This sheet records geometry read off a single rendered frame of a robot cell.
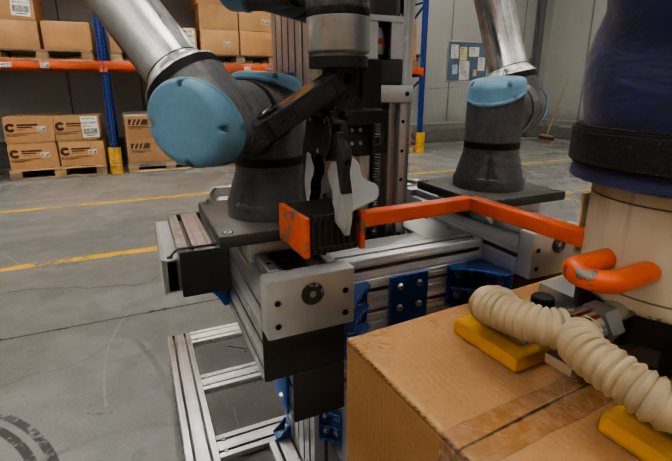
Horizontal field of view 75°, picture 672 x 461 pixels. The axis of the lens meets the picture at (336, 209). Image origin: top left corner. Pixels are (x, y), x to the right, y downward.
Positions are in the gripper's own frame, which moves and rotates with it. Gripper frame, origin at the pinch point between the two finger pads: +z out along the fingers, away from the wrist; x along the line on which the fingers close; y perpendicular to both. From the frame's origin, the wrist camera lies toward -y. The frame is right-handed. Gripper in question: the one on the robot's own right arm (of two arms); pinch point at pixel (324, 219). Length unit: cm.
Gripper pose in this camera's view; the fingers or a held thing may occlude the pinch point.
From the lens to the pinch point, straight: 57.0
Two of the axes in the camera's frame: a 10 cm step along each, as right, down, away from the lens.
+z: 0.1, 9.6, 2.7
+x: -4.7, -2.3, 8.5
